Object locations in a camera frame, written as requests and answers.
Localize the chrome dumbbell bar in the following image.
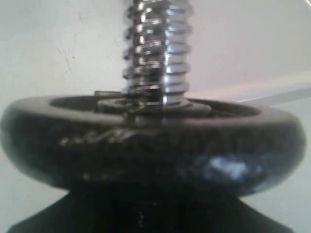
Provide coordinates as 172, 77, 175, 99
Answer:
122, 0, 192, 107

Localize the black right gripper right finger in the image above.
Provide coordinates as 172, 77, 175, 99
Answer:
155, 187, 293, 233

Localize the black plate without collar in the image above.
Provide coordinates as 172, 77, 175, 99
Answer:
0, 92, 306, 196

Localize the white rectangular tray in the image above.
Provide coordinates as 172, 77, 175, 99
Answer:
188, 0, 311, 101

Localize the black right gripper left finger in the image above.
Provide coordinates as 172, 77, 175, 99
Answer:
7, 184, 137, 233

